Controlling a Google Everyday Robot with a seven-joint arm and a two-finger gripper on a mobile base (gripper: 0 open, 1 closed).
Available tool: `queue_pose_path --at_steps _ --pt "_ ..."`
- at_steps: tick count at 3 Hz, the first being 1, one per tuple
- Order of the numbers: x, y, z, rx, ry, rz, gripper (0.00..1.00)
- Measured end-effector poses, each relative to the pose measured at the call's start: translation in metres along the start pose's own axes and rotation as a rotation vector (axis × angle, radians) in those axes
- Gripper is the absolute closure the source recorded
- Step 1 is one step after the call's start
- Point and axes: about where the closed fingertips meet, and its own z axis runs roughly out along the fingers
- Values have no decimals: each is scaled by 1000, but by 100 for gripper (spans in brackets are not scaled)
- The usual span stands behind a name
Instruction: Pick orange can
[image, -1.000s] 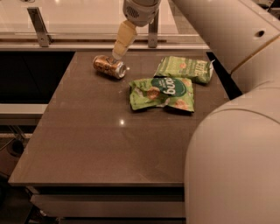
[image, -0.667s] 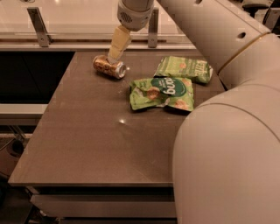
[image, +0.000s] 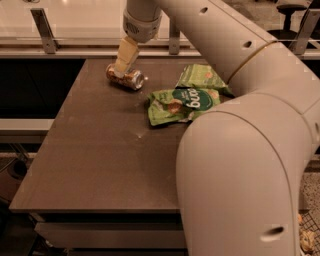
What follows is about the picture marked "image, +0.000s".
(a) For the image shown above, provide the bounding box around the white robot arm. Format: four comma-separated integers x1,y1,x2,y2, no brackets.
116,0,320,256

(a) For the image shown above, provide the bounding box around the black office stool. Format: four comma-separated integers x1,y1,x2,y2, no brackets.
269,4,307,40

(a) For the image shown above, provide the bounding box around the middle metal railing bracket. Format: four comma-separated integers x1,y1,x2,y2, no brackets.
168,21,180,55

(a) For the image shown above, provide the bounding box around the left metal railing bracket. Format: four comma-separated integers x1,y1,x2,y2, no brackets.
30,8,59,54

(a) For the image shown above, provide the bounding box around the right metal railing bracket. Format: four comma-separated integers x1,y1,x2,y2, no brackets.
289,8,320,55

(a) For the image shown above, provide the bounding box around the wire basket with snacks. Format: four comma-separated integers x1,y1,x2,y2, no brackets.
298,212,320,256

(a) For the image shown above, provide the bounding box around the green chip bag front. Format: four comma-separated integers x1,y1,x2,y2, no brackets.
148,88,220,126

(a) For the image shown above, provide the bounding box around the green chip bag rear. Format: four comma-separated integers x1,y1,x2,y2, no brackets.
176,64,234,98

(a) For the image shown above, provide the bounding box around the orange soda can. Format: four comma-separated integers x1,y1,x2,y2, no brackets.
106,63,144,91

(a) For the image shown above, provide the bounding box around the green chip bag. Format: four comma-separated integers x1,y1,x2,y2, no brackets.
176,64,234,98
148,88,220,126

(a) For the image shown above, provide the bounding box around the metal railing bracket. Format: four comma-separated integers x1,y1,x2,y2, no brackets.
289,8,320,55
168,21,180,55
30,8,59,54

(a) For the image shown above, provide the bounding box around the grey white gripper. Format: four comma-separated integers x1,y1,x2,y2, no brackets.
114,9,162,78

